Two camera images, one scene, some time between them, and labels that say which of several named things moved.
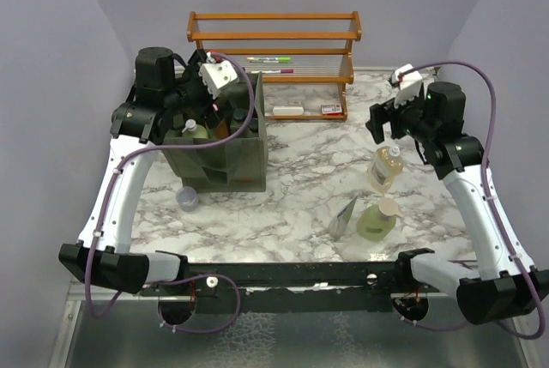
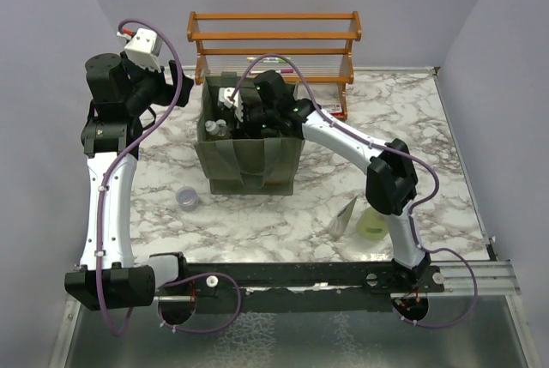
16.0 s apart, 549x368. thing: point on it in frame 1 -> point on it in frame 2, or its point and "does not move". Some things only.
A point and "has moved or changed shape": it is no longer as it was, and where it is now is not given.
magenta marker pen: x=277 y=71 does not move
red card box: x=332 y=110 does not move
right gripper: x=380 y=114 -> x=242 y=127
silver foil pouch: x=338 y=224 does not move
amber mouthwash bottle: x=387 y=164 has moved or changed shape
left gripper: x=206 y=111 -> x=168 y=92
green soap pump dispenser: x=376 y=222 does not move
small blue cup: x=187 y=198 does not move
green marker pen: x=274 y=59 does not move
